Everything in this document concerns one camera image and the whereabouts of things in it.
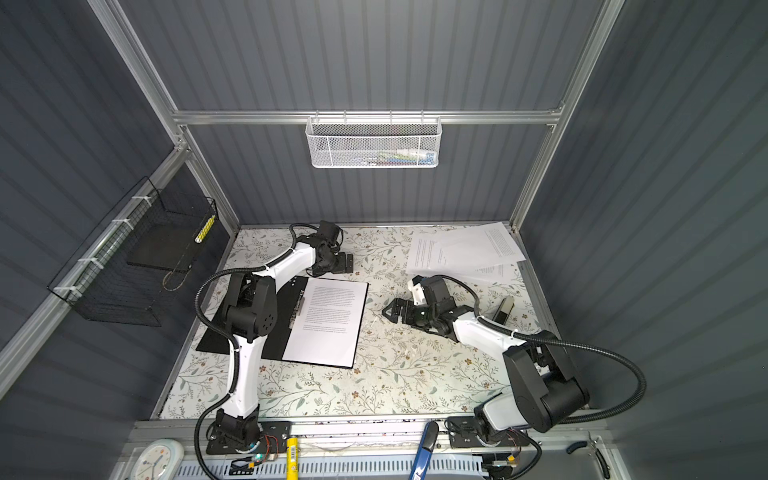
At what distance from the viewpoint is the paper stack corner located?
3.59ft

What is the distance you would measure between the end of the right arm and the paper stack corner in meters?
0.26

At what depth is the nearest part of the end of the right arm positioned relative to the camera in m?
0.66
